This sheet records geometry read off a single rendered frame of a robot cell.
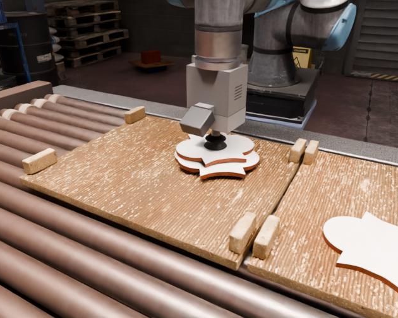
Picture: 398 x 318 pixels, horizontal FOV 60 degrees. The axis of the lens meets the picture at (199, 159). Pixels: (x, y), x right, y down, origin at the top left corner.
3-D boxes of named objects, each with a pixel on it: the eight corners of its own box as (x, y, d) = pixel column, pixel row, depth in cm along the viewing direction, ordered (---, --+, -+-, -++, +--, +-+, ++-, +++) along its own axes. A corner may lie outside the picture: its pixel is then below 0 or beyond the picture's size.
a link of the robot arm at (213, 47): (227, 33, 50) (182, 29, 54) (225, 65, 52) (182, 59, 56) (250, 28, 55) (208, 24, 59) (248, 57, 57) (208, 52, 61)
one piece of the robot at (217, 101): (162, 47, 51) (167, 144, 59) (212, 53, 47) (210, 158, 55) (206, 36, 60) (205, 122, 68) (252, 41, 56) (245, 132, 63)
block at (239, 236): (244, 224, 48) (246, 208, 46) (257, 228, 47) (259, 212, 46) (226, 251, 43) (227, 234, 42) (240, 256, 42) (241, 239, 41)
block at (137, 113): (140, 115, 85) (139, 105, 84) (146, 117, 84) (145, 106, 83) (124, 123, 81) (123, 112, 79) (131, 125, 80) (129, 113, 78)
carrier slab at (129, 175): (143, 120, 87) (143, 113, 86) (306, 156, 69) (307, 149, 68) (20, 184, 60) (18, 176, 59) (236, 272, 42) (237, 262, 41)
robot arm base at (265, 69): (259, 67, 116) (261, 36, 110) (302, 74, 108) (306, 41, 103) (237, 80, 105) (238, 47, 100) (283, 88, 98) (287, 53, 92)
